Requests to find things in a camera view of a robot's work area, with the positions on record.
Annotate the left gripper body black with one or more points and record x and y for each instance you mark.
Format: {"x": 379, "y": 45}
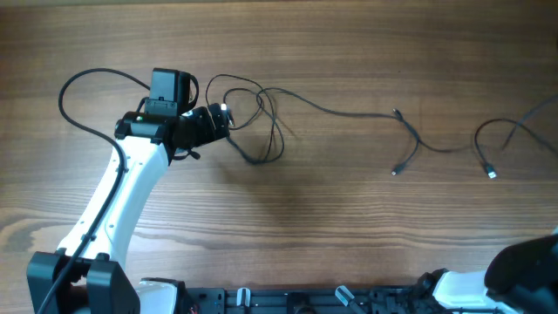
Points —
{"x": 200, "y": 128}

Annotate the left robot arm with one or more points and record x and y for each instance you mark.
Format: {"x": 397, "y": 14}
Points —
{"x": 85, "y": 274}

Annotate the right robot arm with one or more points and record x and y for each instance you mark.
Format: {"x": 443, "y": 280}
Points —
{"x": 522, "y": 278}

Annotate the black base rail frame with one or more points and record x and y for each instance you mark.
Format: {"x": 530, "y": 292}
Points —
{"x": 376, "y": 300}

